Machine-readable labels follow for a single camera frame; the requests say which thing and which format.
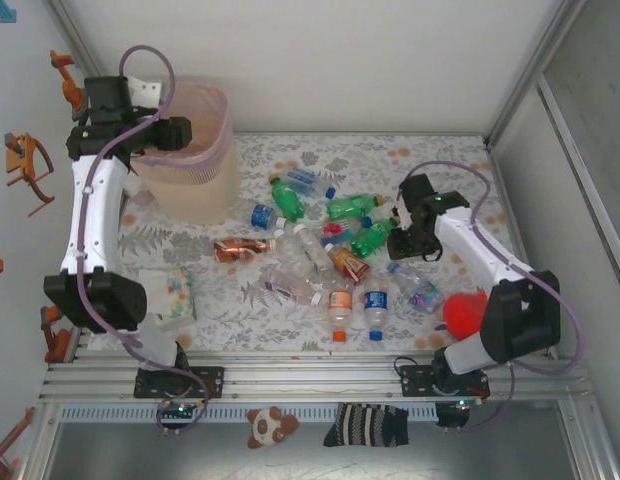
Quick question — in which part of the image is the green bottle yellow cap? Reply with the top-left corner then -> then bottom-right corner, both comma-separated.
349,215 -> 400,259
268,172 -> 307,222
325,193 -> 387,221

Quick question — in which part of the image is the clear bottle colourful label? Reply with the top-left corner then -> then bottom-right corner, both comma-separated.
386,261 -> 445,315

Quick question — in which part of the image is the tea bottle red yellow label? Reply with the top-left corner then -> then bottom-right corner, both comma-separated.
323,242 -> 371,286

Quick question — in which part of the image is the clear bottle red blue label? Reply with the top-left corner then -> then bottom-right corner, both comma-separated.
321,215 -> 375,244

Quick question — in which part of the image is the blue capped blue label bottle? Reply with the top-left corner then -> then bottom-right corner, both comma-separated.
362,276 -> 390,342

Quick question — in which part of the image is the clear bottle orange label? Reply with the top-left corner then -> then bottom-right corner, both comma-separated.
327,282 -> 355,343

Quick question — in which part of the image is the slim clear bottle blue cap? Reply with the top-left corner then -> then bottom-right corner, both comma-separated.
284,168 -> 338,200

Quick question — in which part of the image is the pinkish clear bottle white cap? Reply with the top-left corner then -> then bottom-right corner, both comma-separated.
258,263 -> 325,308

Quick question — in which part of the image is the clear bottle wide blue label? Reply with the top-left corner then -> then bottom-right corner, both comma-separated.
229,202 -> 287,231

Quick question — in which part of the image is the copper crushed can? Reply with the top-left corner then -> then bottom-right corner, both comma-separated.
213,236 -> 278,265

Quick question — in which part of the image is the pink mesh bin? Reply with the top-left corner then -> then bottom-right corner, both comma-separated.
134,82 -> 236,225

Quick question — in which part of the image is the red plush toy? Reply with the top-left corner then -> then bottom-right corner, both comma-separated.
434,292 -> 491,339

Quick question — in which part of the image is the small black controller board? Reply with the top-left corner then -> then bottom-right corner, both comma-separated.
156,398 -> 210,422
436,398 -> 475,429

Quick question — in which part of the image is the floral tablecloth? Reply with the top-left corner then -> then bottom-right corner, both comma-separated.
87,132 -> 546,354

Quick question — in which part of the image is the black white striped sock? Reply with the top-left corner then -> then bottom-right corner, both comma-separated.
323,402 -> 410,448

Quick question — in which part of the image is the colourful dotted tissue pack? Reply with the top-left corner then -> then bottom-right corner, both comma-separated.
134,267 -> 199,331

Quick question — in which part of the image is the brown white panda plush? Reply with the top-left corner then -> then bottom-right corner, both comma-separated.
245,405 -> 301,450

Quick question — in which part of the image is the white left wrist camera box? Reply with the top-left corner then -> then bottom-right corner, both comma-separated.
127,76 -> 164,109

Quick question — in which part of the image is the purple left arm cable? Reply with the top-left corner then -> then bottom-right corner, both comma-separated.
74,44 -> 211,439

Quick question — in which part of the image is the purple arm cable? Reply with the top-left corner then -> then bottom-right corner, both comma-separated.
407,160 -> 586,434
74,44 -> 211,439

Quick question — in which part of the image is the aluminium frame post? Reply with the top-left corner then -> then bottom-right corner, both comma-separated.
482,0 -> 590,151
48,0 -> 104,81

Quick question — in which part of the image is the orange claw wall sticker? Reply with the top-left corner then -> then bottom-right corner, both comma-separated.
3,132 -> 56,218

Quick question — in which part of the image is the aluminium frame side beam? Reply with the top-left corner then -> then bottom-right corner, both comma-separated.
537,69 -> 620,261

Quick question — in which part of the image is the aluminium rail base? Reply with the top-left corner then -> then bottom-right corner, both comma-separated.
37,349 -> 596,404

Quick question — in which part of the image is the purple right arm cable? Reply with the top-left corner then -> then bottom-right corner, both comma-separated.
407,160 -> 586,434

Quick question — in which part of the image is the white slotted cable duct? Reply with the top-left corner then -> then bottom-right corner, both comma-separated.
59,403 -> 439,424

